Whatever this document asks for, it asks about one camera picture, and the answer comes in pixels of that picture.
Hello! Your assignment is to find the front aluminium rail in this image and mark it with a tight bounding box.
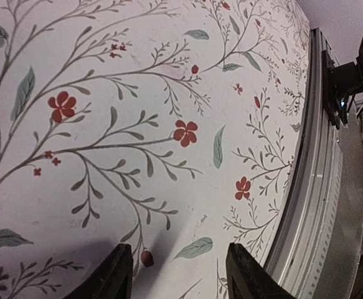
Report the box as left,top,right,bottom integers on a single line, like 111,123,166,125
264,29,363,298

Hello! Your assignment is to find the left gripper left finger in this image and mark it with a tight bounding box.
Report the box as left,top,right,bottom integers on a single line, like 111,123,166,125
64,244,133,299

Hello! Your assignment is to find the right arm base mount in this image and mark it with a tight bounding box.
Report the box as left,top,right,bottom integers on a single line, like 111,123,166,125
321,50,358,130

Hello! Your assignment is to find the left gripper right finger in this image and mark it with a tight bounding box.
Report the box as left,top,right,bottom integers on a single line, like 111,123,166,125
225,243,295,299

